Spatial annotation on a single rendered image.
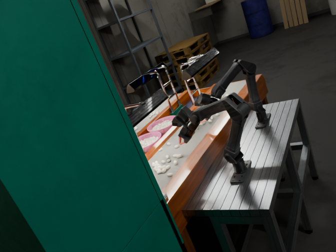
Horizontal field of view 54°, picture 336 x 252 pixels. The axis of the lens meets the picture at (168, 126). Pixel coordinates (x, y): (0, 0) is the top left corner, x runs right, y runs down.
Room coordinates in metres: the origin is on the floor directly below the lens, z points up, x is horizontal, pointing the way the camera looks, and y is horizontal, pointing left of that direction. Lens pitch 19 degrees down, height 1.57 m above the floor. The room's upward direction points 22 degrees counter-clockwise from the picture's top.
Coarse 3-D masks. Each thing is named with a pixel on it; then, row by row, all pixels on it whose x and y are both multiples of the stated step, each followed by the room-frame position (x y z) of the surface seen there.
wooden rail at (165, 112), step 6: (186, 90) 3.17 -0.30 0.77; (180, 96) 3.04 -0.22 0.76; (186, 96) 3.11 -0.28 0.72; (174, 102) 2.93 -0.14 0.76; (180, 102) 3.00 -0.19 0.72; (186, 102) 3.08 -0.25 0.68; (168, 108) 2.83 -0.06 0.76; (174, 108) 2.90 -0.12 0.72; (162, 114) 2.73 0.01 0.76; (168, 114) 2.80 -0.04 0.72; (144, 126) 2.58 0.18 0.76; (138, 132) 2.49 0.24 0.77; (144, 132) 2.49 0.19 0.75
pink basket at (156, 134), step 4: (152, 132) 2.36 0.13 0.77; (156, 132) 2.33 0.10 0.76; (140, 136) 2.38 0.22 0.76; (148, 136) 2.37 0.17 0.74; (152, 136) 2.36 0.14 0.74; (156, 136) 2.33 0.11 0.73; (160, 136) 2.21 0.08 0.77; (156, 140) 2.16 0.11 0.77; (152, 144) 2.14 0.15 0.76; (144, 148) 2.13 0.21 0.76; (148, 148) 2.13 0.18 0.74
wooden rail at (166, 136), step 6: (210, 90) 2.84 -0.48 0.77; (192, 108) 2.55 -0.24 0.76; (174, 126) 2.30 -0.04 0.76; (168, 132) 2.23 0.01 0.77; (174, 132) 2.24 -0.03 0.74; (162, 138) 2.16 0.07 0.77; (168, 138) 2.17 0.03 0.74; (156, 144) 2.09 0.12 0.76; (162, 144) 2.10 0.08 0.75; (150, 150) 2.03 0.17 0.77; (156, 150) 2.03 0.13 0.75; (150, 156) 1.97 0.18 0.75
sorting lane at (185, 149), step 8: (232, 88) 2.73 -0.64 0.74; (240, 88) 2.64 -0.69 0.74; (224, 96) 2.60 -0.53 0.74; (200, 128) 2.13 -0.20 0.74; (208, 128) 2.07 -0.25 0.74; (176, 136) 2.16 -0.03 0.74; (192, 136) 2.05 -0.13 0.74; (200, 136) 1.99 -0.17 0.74; (176, 144) 2.02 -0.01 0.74; (184, 144) 1.97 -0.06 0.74; (192, 144) 1.92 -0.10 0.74; (160, 152) 2.00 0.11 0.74; (168, 152) 1.95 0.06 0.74; (176, 152) 1.90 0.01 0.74; (184, 152) 1.85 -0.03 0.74; (152, 160) 1.92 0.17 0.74; (160, 160) 1.87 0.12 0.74; (176, 160) 1.79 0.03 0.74; (184, 160) 1.75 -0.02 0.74; (152, 168) 1.81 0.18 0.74; (168, 168) 1.73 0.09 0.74; (176, 168) 1.69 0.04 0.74; (160, 176) 1.67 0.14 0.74; (160, 184) 1.58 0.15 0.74
